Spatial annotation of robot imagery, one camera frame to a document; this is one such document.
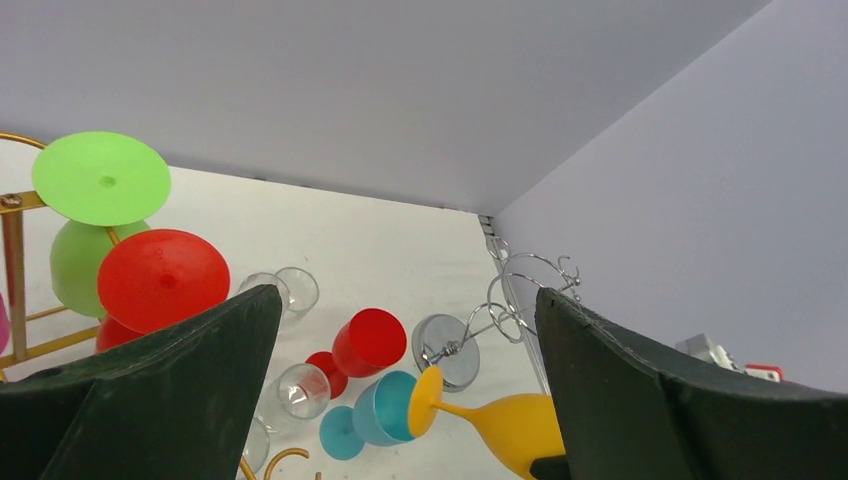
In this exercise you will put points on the clear glass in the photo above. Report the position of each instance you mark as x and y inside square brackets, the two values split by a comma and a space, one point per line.
[298, 288]
[298, 395]
[257, 446]

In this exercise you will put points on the chrome round glass rack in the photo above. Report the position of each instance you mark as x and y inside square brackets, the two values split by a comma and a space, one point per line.
[449, 343]

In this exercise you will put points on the aluminium rail right side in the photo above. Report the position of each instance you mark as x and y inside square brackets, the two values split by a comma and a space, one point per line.
[513, 298]

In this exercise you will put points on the magenta plastic wine glass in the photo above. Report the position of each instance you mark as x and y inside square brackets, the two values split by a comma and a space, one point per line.
[5, 326]

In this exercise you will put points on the green plastic wine glass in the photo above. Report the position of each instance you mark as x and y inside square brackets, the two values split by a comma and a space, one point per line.
[95, 180]

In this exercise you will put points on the red plastic wine glass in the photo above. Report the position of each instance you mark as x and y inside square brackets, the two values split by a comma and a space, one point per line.
[155, 279]
[370, 342]

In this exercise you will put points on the orange plastic wine glass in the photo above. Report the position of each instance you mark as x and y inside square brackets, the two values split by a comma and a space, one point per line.
[517, 429]

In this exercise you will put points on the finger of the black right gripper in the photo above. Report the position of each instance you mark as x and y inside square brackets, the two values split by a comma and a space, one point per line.
[550, 468]

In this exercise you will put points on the cyan plastic wine glass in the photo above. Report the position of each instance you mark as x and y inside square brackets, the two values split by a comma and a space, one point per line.
[379, 417]

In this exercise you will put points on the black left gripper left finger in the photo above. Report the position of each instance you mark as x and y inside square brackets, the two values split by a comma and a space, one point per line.
[174, 404]

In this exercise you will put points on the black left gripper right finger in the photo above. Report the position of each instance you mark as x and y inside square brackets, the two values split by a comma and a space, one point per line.
[629, 407]

